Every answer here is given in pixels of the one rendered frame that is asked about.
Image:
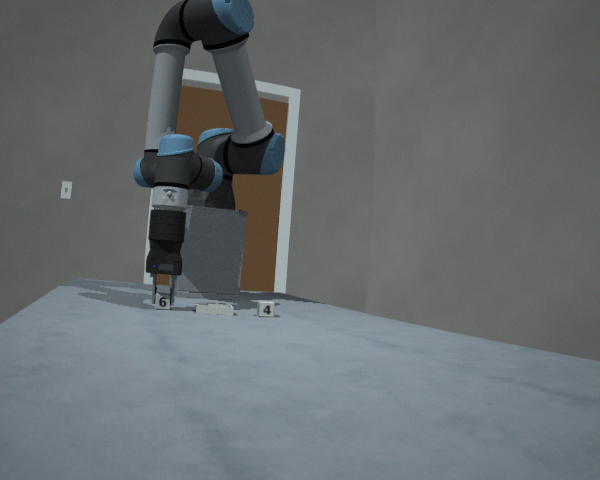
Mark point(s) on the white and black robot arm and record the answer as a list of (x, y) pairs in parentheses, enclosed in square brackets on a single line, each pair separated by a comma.
[(252, 148)]

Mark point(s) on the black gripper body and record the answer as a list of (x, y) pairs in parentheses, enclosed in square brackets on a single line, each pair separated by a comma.
[(166, 230)]

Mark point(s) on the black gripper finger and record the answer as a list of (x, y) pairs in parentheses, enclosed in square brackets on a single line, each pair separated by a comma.
[(173, 277), (154, 288)]

